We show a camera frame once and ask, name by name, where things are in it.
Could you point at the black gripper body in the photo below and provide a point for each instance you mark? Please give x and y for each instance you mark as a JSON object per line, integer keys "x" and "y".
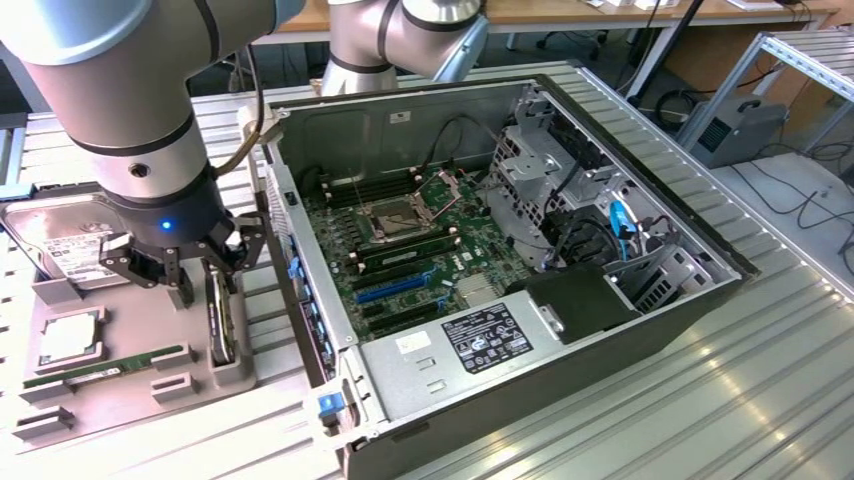
{"x": 167, "y": 220}

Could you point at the graphics card with metal bracket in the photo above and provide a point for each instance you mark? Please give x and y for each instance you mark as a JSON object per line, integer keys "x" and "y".
{"x": 223, "y": 325}

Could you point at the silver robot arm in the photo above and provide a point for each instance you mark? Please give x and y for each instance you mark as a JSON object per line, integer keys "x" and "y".
{"x": 114, "y": 100}

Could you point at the silver hard disk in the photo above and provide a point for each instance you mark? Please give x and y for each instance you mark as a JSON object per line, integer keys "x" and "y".
{"x": 41, "y": 235}

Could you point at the grey parts rack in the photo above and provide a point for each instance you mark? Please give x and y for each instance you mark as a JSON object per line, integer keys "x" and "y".
{"x": 154, "y": 350}

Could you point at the silver CPU chip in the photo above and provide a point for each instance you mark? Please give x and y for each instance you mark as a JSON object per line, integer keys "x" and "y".
{"x": 67, "y": 337}

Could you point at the thin metal locking lever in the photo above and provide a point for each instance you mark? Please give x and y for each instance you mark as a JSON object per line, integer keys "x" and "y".
{"x": 358, "y": 190}

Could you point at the black RAM slot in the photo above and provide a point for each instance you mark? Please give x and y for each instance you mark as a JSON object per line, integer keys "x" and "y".
{"x": 370, "y": 185}
{"x": 403, "y": 246}
{"x": 370, "y": 178}
{"x": 401, "y": 240}
{"x": 374, "y": 262}
{"x": 370, "y": 192}
{"x": 370, "y": 199}

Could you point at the CPU socket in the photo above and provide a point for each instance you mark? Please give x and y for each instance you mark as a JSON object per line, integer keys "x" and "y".
{"x": 394, "y": 220}

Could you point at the blue disk caddy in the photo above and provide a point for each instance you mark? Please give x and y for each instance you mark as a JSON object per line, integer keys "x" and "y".
{"x": 16, "y": 192}

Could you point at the black long expansion slot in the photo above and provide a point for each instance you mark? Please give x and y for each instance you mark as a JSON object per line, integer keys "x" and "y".
{"x": 407, "y": 316}
{"x": 394, "y": 331}
{"x": 393, "y": 278}

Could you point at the green RAM stick white sticker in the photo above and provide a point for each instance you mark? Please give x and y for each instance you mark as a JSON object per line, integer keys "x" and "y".
{"x": 401, "y": 258}

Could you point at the blue expansion slot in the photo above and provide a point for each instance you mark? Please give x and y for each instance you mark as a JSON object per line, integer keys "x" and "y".
{"x": 397, "y": 291}

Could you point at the black short expansion slot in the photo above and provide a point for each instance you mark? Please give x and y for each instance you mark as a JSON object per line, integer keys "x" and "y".
{"x": 381, "y": 313}

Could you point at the green motherboard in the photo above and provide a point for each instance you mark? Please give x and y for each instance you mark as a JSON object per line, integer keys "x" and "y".
{"x": 468, "y": 235}

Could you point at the blue case latch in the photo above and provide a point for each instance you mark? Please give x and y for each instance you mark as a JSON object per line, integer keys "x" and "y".
{"x": 330, "y": 406}

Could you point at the silver chipset heatsink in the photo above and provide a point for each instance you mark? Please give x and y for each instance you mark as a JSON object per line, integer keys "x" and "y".
{"x": 477, "y": 292}

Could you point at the metal power supply unit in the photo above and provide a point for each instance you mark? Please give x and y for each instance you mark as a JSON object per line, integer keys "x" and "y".
{"x": 427, "y": 375}

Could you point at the perforated metal disk bay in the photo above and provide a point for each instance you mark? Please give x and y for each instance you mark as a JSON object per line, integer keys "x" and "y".
{"x": 534, "y": 170}

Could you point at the black plastic box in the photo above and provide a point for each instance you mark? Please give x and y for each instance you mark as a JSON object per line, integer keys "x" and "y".
{"x": 581, "y": 305}

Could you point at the open black PC case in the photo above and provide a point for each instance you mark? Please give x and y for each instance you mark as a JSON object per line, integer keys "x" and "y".
{"x": 601, "y": 390}

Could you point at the black office chair base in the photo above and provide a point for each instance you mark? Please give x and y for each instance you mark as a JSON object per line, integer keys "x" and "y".
{"x": 581, "y": 35}

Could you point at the black stand pole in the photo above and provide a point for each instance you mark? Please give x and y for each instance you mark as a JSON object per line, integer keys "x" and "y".
{"x": 668, "y": 50}

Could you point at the aluminium slat frame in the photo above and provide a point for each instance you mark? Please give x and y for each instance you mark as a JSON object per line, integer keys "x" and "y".
{"x": 801, "y": 55}

